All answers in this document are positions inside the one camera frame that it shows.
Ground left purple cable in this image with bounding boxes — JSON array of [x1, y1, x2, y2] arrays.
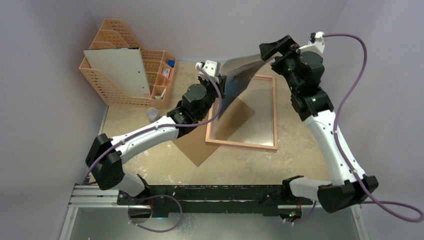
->
[[81, 64, 223, 186]]

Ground small clear round jar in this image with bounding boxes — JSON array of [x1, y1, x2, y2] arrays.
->
[[146, 107, 161, 123]]

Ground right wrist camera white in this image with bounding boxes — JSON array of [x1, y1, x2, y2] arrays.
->
[[299, 31, 325, 56]]

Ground pink wooden photo frame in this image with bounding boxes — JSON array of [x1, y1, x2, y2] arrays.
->
[[204, 74, 279, 152]]

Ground blue item in organizer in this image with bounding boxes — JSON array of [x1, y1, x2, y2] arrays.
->
[[166, 59, 176, 68]]

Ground grey board in organizer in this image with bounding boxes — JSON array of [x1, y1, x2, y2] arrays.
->
[[83, 47, 151, 98]]

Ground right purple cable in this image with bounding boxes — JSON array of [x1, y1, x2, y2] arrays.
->
[[322, 33, 424, 223]]

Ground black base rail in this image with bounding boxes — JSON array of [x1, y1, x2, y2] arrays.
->
[[117, 184, 313, 218]]

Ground green white small items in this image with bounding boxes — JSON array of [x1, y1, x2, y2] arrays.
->
[[155, 88, 167, 100]]

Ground red white small box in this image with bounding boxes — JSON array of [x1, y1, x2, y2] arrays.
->
[[161, 68, 172, 79]]

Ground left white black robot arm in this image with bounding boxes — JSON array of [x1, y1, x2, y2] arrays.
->
[[85, 75, 227, 205]]

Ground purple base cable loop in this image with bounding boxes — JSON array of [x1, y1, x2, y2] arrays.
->
[[127, 193, 185, 233]]

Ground blue mountain photo print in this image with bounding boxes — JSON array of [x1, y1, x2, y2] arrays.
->
[[218, 54, 273, 118]]

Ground orange plastic desk organizer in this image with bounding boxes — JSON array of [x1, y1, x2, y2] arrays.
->
[[79, 18, 177, 110]]

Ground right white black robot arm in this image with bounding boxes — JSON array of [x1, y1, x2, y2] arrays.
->
[[259, 32, 379, 213]]

